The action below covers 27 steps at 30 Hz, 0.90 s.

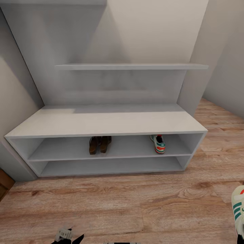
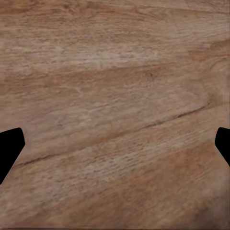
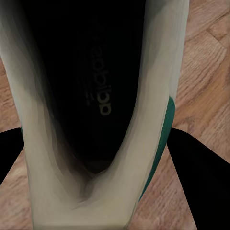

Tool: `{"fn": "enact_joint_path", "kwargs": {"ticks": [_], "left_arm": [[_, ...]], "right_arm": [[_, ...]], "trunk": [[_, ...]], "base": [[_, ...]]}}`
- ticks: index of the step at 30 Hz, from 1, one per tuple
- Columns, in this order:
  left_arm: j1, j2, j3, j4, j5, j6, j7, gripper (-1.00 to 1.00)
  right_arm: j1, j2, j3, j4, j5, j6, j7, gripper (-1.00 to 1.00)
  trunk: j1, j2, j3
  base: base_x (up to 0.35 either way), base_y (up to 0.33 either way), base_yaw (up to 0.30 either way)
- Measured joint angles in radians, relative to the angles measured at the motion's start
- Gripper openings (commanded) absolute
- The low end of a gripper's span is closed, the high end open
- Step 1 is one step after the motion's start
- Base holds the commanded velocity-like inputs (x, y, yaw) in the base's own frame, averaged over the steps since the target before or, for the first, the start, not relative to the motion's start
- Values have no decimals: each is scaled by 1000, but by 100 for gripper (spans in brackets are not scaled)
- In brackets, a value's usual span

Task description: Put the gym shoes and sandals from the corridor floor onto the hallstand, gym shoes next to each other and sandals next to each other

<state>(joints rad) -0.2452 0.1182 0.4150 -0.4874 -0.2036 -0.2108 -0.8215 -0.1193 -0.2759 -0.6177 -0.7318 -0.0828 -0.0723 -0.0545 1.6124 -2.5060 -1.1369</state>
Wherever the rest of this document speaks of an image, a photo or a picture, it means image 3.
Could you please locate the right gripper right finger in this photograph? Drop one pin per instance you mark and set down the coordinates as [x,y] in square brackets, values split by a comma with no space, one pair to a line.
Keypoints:
[205,178]

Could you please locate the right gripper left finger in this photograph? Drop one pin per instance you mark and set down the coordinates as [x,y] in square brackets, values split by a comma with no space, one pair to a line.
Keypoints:
[11,144]

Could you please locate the gym shoe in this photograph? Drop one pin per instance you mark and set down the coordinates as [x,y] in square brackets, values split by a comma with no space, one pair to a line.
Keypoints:
[94,83]

